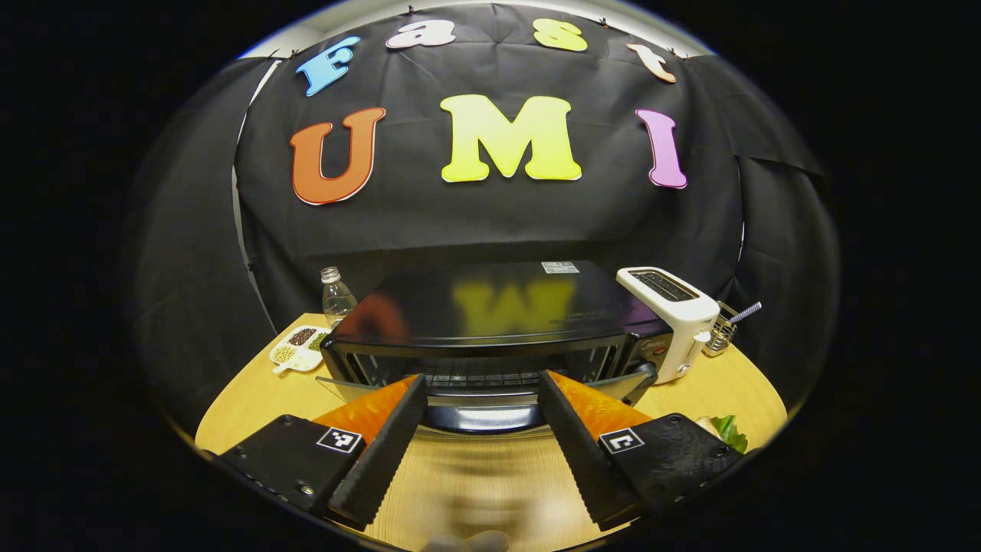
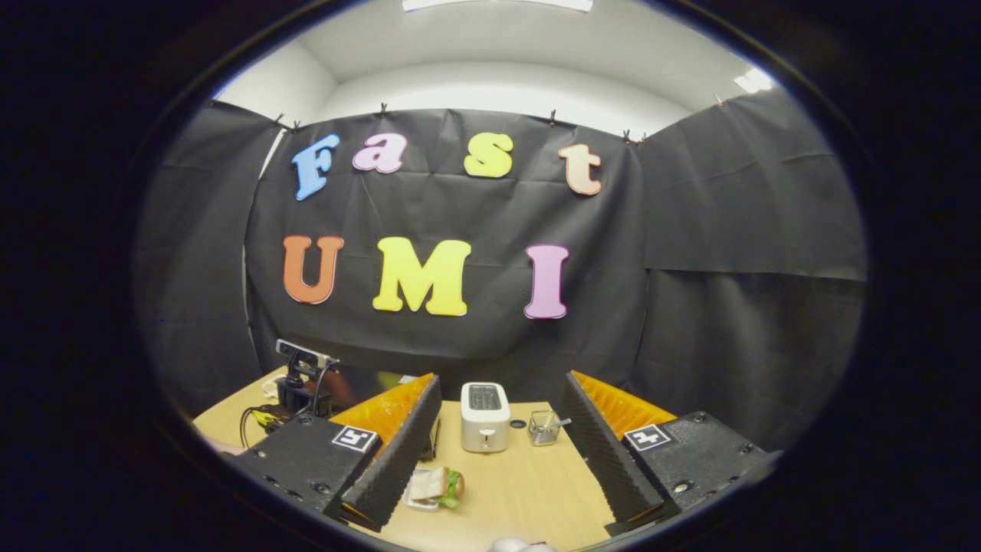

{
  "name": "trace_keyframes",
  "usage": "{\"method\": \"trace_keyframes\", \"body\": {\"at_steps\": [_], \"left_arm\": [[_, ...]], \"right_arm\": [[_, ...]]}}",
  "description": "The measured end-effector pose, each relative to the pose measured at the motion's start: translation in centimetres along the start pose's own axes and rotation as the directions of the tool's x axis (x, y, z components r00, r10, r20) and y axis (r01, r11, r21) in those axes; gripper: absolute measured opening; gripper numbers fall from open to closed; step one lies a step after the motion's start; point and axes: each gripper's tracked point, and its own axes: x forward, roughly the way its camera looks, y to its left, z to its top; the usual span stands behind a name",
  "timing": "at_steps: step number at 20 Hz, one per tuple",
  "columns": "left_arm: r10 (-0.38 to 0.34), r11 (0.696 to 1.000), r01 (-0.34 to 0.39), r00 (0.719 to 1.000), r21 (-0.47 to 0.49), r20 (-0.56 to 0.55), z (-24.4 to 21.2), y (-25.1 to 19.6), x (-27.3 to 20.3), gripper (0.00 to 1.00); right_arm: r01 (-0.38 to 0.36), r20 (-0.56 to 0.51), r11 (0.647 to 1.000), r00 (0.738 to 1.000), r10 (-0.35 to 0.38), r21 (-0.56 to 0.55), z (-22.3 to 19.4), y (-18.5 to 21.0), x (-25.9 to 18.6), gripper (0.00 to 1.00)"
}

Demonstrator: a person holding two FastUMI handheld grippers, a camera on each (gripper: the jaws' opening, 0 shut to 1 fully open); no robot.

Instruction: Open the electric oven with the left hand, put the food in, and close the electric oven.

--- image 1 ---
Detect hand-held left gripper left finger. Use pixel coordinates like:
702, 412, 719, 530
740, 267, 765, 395
217, 373, 428, 531

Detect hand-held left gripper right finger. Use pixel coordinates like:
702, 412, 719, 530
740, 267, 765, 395
536, 370, 743, 531

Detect black electric oven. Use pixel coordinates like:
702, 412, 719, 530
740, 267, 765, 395
316, 261, 661, 435

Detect white divided snack plate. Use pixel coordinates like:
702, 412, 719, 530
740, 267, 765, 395
269, 325, 332, 375

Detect clear plastic water bottle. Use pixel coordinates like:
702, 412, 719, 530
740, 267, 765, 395
320, 267, 358, 329

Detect white toaster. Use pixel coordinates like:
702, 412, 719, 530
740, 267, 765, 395
617, 267, 721, 384

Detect black backdrop cloth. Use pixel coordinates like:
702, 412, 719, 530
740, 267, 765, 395
126, 4, 840, 438

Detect wire mesh basket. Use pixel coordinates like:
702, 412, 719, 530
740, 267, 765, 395
704, 301, 740, 358

